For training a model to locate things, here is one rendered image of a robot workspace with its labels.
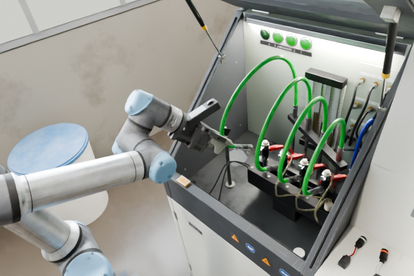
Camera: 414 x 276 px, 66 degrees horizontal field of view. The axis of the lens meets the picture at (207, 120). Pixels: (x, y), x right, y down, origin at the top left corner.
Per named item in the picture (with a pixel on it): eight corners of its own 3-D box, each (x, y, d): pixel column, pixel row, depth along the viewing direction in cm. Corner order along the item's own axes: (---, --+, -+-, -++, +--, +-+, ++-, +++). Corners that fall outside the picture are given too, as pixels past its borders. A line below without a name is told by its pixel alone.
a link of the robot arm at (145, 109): (120, 109, 90) (134, 84, 90) (153, 125, 96) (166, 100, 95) (125, 118, 83) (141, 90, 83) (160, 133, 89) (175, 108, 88)
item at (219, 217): (172, 199, 140) (165, 174, 131) (179, 193, 143) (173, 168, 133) (296, 296, 103) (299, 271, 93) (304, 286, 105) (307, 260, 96)
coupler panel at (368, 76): (340, 137, 122) (354, 65, 103) (345, 133, 124) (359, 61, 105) (376, 151, 114) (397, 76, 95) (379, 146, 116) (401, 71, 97)
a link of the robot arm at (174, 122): (167, 101, 95) (175, 109, 88) (179, 107, 97) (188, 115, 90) (154, 122, 96) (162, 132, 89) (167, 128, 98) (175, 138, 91)
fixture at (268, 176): (248, 193, 133) (247, 168, 124) (262, 179, 138) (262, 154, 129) (324, 241, 113) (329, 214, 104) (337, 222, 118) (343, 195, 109)
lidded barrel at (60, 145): (100, 170, 274) (74, 113, 236) (124, 207, 239) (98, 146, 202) (40, 203, 252) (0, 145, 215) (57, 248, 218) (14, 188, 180)
